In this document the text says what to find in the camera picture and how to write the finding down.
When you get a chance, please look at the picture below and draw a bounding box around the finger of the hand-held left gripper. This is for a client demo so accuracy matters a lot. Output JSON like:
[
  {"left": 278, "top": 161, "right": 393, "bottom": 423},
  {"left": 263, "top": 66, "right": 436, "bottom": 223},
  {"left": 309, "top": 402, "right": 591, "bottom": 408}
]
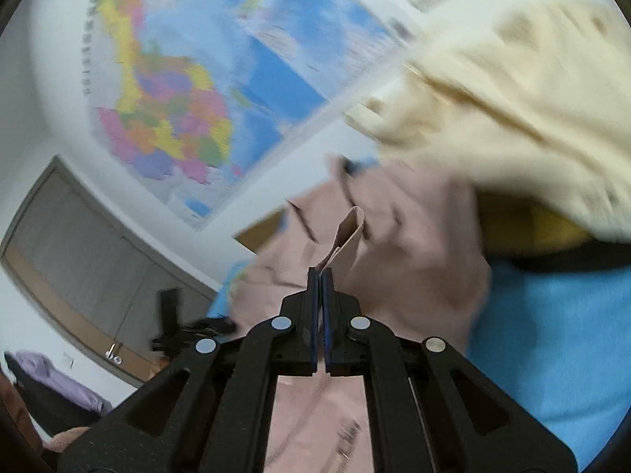
[{"left": 185, "top": 318, "right": 238, "bottom": 342}]

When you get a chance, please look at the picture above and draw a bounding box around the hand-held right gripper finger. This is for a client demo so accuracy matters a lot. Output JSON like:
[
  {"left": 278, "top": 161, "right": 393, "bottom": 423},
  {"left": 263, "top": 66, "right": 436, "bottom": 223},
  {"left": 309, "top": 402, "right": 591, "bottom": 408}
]
[
  {"left": 321, "top": 267, "right": 579, "bottom": 473},
  {"left": 59, "top": 267, "right": 322, "bottom": 473}
]

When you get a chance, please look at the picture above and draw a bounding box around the pink garment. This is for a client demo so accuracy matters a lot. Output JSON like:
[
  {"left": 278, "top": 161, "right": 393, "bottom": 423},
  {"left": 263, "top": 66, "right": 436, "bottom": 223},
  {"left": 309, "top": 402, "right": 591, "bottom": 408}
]
[{"left": 227, "top": 155, "right": 494, "bottom": 473}]

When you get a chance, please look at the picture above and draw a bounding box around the wooden headboard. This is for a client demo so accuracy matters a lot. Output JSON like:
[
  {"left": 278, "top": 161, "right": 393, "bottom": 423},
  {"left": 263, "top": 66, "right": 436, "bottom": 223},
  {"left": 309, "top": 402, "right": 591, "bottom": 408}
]
[{"left": 234, "top": 208, "right": 289, "bottom": 253}]

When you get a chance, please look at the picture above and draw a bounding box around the grey wooden door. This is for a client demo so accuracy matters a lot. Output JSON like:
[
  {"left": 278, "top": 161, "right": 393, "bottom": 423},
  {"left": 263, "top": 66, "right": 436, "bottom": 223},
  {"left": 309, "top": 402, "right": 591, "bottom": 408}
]
[{"left": 0, "top": 155, "right": 224, "bottom": 388}]

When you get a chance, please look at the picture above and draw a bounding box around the purple cloth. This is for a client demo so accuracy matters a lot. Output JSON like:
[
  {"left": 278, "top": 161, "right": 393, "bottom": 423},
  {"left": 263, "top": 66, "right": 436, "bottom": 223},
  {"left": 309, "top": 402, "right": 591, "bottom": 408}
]
[{"left": 5, "top": 351, "right": 114, "bottom": 415}]

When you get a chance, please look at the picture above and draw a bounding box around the blue floral bed sheet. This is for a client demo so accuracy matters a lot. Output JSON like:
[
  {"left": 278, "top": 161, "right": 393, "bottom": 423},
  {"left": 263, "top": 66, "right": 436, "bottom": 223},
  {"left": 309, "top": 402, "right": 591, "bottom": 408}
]
[{"left": 207, "top": 155, "right": 631, "bottom": 470}]

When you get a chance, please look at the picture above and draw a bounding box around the mustard garment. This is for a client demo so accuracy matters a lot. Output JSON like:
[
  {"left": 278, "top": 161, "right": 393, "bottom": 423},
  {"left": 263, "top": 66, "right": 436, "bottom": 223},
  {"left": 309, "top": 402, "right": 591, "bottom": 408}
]
[{"left": 477, "top": 192, "right": 593, "bottom": 258}]

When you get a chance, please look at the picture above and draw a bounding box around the cream garment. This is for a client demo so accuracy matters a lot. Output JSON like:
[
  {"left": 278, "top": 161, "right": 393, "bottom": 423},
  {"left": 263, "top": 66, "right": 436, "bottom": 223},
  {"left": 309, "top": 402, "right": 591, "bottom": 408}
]
[{"left": 345, "top": 0, "right": 631, "bottom": 243}]

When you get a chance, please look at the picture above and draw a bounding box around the colourful wall map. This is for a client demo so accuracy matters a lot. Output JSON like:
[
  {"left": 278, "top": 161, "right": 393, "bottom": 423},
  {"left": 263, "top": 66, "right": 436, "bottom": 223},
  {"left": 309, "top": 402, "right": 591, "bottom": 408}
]
[{"left": 79, "top": 0, "right": 426, "bottom": 231}]

